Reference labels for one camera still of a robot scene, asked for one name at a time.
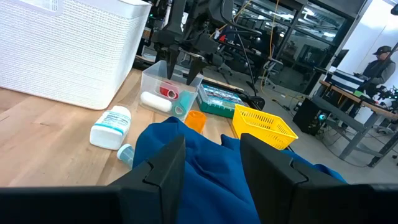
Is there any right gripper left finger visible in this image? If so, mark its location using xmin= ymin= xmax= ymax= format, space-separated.
xmin=108 ymin=134 xmax=187 ymax=224

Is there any orange pill vial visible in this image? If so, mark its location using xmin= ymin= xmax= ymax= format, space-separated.
xmin=185 ymin=110 xmax=208 ymax=134

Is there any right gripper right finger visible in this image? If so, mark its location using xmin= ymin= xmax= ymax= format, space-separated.
xmin=239 ymin=133 xmax=374 ymax=224

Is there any red bandage roll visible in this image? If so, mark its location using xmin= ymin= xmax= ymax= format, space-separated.
xmin=159 ymin=81 xmax=180 ymax=100

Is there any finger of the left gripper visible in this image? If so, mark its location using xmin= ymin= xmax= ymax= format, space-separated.
xmin=185 ymin=57 xmax=208 ymax=86
xmin=165 ymin=43 xmax=181 ymax=80

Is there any yellow plastic basket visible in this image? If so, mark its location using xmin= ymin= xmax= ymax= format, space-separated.
xmin=231 ymin=104 xmax=299 ymax=151

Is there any wooden workbench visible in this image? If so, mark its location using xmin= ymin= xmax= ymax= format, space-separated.
xmin=320 ymin=79 xmax=398 ymax=169

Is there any small clear vial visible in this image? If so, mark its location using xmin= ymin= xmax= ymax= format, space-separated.
xmin=116 ymin=143 xmax=136 ymax=169

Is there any person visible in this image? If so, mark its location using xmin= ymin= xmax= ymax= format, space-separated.
xmin=362 ymin=45 xmax=397 ymax=97

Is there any clear plastic container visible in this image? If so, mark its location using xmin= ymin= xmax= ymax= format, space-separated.
xmin=139 ymin=60 xmax=205 ymax=122

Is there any white labelled pill bottle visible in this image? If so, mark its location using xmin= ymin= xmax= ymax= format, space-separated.
xmin=89 ymin=105 xmax=132 ymax=151

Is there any blue scrub garment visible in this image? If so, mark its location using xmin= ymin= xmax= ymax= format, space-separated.
xmin=132 ymin=116 xmax=348 ymax=224

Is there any white plastic laundry basket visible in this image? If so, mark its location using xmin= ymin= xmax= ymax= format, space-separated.
xmin=0 ymin=0 xmax=152 ymax=111

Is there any office chair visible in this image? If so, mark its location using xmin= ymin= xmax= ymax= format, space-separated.
xmin=257 ymin=57 xmax=284 ymax=90

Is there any green bandage roll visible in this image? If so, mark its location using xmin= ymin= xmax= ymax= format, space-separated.
xmin=172 ymin=90 xmax=195 ymax=118

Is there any white gauze roll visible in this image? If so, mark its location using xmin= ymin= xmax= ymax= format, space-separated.
xmin=140 ymin=91 xmax=174 ymax=113

